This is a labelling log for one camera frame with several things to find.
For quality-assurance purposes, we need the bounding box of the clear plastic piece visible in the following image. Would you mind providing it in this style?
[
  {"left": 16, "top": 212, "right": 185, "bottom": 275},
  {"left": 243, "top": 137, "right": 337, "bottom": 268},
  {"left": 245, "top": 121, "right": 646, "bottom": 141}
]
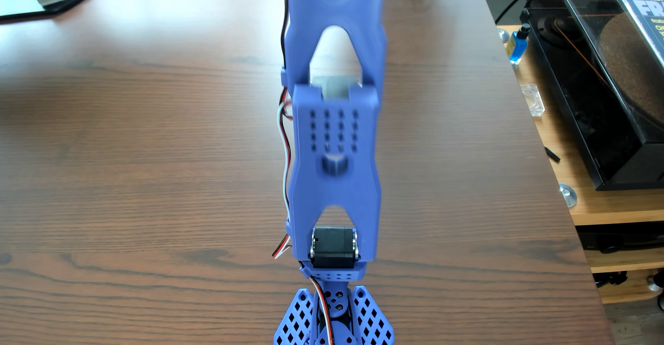
[{"left": 520, "top": 83, "right": 546, "bottom": 118}]

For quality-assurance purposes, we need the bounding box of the small blue liquid bottle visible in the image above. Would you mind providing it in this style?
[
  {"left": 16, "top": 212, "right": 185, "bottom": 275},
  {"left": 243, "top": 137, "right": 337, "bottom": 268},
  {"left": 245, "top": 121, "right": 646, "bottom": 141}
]
[{"left": 508, "top": 23, "right": 531, "bottom": 66}]

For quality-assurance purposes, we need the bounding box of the round metal disc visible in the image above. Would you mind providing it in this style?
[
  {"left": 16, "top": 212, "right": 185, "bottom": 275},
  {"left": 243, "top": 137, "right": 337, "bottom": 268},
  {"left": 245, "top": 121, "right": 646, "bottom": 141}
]
[{"left": 559, "top": 184, "right": 578, "bottom": 210}]

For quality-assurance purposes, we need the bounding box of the black turntable with dust cover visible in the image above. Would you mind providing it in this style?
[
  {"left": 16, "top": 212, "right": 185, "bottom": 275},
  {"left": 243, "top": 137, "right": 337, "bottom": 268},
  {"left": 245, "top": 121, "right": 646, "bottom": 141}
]
[{"left": 521, "top": 0, "right": 664, "bottom": 191}]

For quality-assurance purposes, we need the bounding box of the light wooden cabinet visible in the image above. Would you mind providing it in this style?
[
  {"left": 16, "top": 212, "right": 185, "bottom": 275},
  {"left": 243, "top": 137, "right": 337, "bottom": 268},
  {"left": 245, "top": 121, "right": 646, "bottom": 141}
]
[{"left": 496, "top": 25, "right": 664, "bottom": 305}]

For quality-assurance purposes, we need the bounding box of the cork platter mat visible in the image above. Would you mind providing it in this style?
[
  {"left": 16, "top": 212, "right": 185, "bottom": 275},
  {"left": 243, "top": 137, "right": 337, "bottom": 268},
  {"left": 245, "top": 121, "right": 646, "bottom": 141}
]
[{"left": 599, "top": 13, "right": 664, "bottom": 129}]

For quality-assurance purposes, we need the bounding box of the blue album cover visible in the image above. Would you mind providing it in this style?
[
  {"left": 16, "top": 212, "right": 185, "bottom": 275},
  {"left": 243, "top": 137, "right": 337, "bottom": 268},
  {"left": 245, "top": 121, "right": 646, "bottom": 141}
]
[{"left": 616, "top": 0, "right": 664, "bottom": 69}]

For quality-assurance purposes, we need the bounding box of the red white black cable bundle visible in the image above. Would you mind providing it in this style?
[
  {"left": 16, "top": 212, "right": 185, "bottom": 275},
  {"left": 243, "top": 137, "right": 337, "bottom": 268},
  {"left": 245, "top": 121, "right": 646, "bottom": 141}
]
[{"left": 271, "top": 0, "right": 295, "bottom": 261}]

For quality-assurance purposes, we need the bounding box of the black power cable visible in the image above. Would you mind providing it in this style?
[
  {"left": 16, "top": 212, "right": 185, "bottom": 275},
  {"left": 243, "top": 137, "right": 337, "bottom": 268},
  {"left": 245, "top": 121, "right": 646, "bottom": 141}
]
[{"left": 494, "top": 0, "right": 533, "bottom": 24}]

